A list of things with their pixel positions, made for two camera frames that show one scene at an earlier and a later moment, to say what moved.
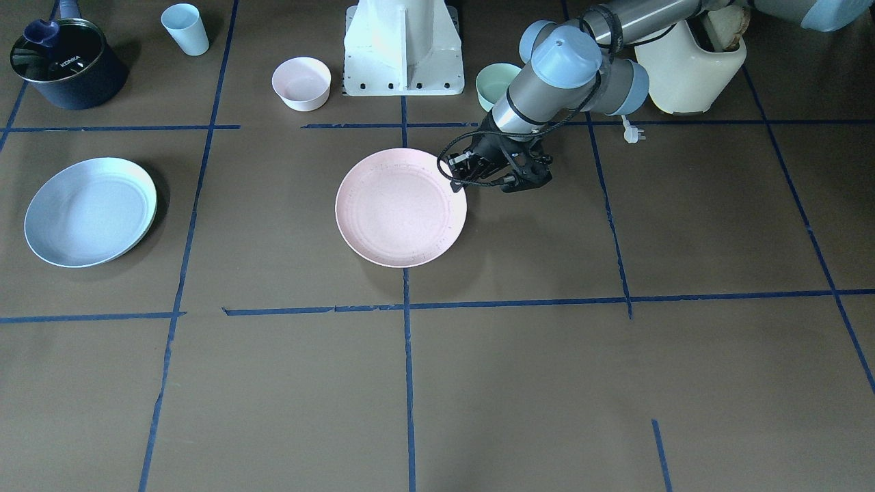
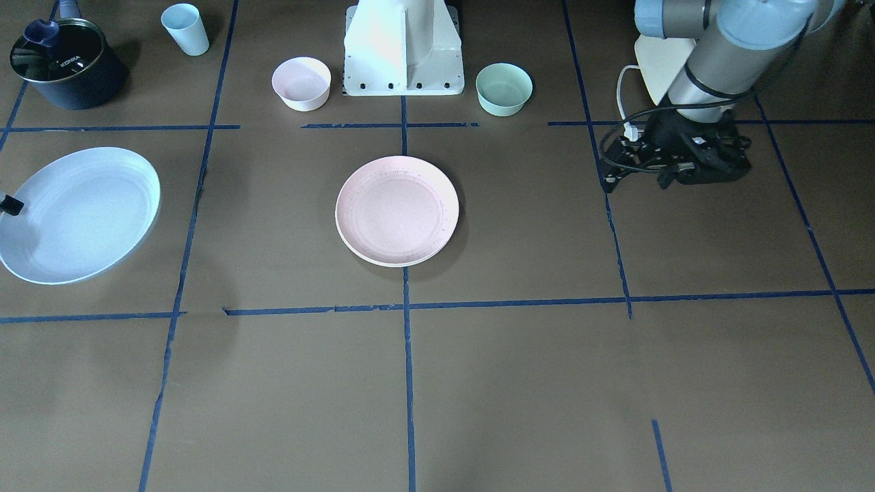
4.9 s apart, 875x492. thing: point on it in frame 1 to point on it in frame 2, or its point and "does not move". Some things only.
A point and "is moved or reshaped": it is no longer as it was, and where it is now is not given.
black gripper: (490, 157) to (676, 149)
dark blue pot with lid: (68, 65) does not move
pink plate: (396, 208) is moved or reshaped
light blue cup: (184, 22) does not move
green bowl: (492, 81) does not move
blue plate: (90, 212) is moved or reshaped
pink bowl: (301, 83) does not move
